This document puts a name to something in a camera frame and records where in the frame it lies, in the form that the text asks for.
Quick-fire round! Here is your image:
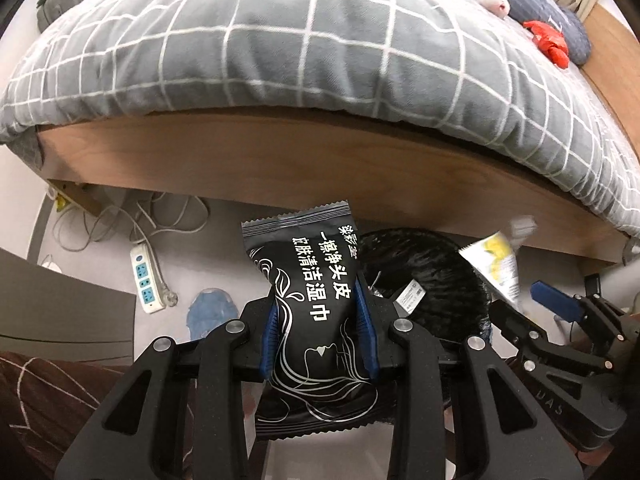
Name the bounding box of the white cable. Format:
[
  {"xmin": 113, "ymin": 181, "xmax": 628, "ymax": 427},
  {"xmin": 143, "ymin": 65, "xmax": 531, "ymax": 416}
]
[{"xmin": 50, "ymin": 195, "xmax": 211, "ymax": 261}]

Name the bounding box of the wooden bed frame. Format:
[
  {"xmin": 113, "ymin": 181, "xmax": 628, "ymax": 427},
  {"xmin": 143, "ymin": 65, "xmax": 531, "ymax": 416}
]
[{"xmin": 37, "ymin": 105, "xmax": 631, "ymax": 266}]

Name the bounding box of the red plastic bag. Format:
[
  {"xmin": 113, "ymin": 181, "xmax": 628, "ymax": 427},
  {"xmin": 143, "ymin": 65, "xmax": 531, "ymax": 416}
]
[{"xmin": 522, "ymin": 20, "xmax": 571, "ymax": 68}]

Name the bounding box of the black wipes packet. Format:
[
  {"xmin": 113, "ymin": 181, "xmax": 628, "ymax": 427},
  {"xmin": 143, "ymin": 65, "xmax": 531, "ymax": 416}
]
[{"xmin": 241, "ymin": 199, "xmax": 381, "ymax": 442}]

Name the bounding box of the bin with black liner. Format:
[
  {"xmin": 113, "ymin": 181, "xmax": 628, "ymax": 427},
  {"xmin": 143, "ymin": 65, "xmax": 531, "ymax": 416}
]
[{"xmin": 357, "ymin": 229, "xmax": 501, "ymax": 356}]

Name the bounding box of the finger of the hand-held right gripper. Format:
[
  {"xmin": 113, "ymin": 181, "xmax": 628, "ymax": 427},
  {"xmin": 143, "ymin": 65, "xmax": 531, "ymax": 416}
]
[
  {"xmin": 487, "ymin": 300, "xmax": 551, "ymax": 356},
  {"xmin": 530, "ymin": 280, "xmax": 601, "ymax": 326}
]

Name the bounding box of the blue slipper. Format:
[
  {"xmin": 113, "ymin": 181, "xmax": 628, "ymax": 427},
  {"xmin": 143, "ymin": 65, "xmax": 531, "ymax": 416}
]
[{"xmin": 186, "ymin": 287, "xmax": 238, "ymax": 346}]

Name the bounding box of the grey board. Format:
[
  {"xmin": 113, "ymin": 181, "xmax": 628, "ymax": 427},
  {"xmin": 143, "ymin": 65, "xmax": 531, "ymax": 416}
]
[{"xmin": 0, "ymin": 249, "xmax": 137, "ymax": 356}]

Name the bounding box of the wooden headboard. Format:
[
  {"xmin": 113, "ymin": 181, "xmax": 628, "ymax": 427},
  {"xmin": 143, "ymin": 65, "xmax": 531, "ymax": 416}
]
[{"xmin": 580, "ymin": 2, "xmax": 640, "ymax": 161}]

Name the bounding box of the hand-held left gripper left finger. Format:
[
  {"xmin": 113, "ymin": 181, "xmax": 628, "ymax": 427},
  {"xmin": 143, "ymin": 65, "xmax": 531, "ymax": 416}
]
[{"xmin": 54, "ymin": 297, "xmax": 281, "ymax": 480}]

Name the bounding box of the grey checked bed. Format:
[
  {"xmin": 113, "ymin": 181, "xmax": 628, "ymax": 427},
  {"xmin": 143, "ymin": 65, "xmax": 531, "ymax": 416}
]
[{"xmin": 0, "ymin": 0, "xmax": 640, "ymax": 241}]

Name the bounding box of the white power strip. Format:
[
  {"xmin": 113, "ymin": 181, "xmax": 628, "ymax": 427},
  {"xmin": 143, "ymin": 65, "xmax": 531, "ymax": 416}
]
[{"xmin": 131, "ymin": 242, "xmax": 168, "ymax": 315}]

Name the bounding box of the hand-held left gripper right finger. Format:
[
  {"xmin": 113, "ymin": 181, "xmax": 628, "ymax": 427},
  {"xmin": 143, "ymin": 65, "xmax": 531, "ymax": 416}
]
[{"xmin": 352, "ymin": 280, "xmax": 586, "ymax": 480}]

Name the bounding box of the yellow sachet packet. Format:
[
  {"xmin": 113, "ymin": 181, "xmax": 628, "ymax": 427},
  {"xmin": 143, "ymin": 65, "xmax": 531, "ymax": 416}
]
[{"xmin": 459, "ymin": 216, "xmax": 537, "ymax": 306}]

